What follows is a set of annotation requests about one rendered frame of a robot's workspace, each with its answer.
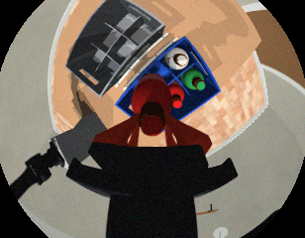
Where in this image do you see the dark grey crate with dividers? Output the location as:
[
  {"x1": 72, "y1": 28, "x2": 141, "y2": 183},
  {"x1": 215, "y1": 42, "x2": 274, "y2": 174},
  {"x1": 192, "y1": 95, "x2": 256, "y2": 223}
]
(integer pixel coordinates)
[{"x1": 65, "y1": 0, "x2": 165, "y2": 98}]

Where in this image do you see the blue crate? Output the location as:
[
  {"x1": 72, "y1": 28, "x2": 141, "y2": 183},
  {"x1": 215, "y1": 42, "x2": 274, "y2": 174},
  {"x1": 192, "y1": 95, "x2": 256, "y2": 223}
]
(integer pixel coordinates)
[{"x1": 115, "y1": 36, "x2": 221, "y2": 121}]

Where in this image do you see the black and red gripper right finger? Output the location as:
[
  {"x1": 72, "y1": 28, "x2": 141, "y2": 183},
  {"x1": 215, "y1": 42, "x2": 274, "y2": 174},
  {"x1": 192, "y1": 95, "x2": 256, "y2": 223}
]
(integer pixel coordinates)
[{"x1": 164, "y1": 112, "x2": 212, "y2": 155}]

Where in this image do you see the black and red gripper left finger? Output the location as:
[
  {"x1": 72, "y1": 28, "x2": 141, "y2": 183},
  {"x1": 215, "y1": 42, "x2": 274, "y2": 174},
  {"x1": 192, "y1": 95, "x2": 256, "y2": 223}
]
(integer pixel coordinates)
[{"x1": 92, "y1": 112, "x2": 140, "y2": 147}]

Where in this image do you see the green bottle with pale green label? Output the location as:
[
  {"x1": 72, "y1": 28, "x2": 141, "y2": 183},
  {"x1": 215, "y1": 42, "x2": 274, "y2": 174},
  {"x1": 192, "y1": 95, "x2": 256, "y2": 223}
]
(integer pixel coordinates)
[{"x1": 179, "y1": 67, "x2": 205, "y2": 90}]

